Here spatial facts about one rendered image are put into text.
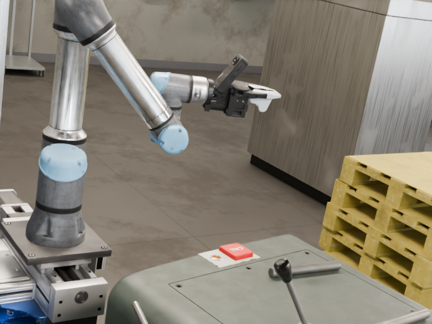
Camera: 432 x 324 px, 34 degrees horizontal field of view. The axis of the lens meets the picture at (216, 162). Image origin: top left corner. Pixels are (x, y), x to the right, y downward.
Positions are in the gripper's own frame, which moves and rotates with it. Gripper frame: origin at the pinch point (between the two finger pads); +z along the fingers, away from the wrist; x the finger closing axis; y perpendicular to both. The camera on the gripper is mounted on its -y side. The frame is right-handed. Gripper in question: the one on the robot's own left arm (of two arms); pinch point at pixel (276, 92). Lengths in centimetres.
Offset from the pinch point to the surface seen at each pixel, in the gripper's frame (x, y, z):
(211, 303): 65, 24, -25
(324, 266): 48, 25, 5
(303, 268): 50, 24, -1
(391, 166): -158, 89, 131
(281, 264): 73, 8, -16
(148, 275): 55, 25, -37
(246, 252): 42, 26, -12
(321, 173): -326, 178, 167
